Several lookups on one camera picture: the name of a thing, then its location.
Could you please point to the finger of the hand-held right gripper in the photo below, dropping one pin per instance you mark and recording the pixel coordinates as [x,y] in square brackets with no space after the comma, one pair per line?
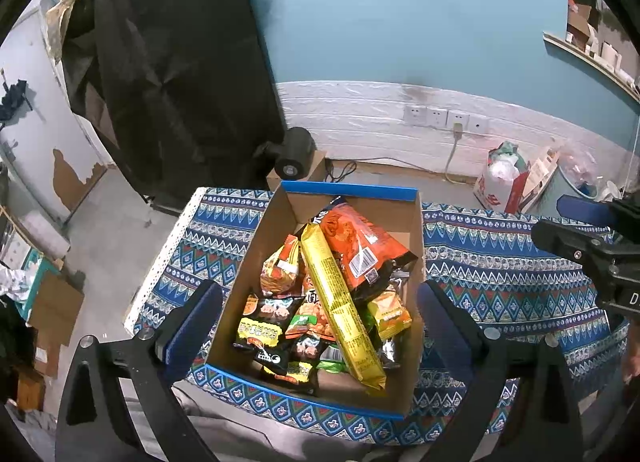
[560,239]
[585,209]

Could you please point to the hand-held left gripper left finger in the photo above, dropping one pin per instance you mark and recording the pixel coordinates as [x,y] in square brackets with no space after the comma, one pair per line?
[197,322]

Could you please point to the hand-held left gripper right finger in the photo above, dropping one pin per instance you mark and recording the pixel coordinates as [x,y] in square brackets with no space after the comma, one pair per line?
[442,317]

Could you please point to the small yellow snack packet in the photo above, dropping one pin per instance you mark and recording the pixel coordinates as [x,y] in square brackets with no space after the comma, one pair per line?
[390,314]

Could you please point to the black cartoon snack packet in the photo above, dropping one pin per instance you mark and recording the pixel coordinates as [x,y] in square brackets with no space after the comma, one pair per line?
[305,352]
[265,327]

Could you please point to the orange fries snack packet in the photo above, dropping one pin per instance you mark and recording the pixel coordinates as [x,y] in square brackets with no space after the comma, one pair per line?
[280,267]

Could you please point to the gold long snack packet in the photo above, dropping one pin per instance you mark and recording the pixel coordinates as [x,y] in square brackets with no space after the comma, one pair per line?
[340,307]

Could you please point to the large green orange cracker packet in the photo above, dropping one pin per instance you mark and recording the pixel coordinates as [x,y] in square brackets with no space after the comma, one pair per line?
[312,317]

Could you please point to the green pea snack packet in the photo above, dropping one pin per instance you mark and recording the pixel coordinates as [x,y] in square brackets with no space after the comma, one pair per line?
[330,366]

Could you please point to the cardboard box with blue rim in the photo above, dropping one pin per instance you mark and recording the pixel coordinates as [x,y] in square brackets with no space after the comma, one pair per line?
[295,202]

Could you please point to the blue trash bin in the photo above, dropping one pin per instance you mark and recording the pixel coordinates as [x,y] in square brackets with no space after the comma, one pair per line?
[575,188]

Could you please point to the white kettle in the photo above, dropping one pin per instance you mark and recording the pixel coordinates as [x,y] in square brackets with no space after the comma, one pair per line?
[610,191]

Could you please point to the clear plastic bin bag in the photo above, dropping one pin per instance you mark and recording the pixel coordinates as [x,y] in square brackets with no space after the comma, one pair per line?
[577,161]

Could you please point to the white brown leaning carton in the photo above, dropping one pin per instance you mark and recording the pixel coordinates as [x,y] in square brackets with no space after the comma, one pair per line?
[540,174]

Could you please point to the blue patterned tablecloth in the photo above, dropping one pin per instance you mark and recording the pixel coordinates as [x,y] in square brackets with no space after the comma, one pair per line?
[480,262]

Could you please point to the red and white bag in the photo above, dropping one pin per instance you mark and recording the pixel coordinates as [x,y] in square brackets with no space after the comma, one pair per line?
[492,192]

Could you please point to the flat cardboard sheet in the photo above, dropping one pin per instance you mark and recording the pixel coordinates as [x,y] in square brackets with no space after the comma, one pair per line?
[52,312]

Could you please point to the white box on shelf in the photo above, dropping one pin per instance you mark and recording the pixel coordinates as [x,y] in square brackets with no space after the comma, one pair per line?
[610,55]

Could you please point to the brown box on shelf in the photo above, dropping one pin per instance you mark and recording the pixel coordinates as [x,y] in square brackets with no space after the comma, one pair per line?
[580,21]

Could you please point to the small brown cardboard box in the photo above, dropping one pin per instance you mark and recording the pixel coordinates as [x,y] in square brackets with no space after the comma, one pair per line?
[318,166]

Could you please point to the black studio light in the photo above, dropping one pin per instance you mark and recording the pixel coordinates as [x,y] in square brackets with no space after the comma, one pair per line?
[295,149]

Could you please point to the white wall shelf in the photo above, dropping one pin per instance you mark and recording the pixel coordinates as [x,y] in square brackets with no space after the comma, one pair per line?
[590,59]

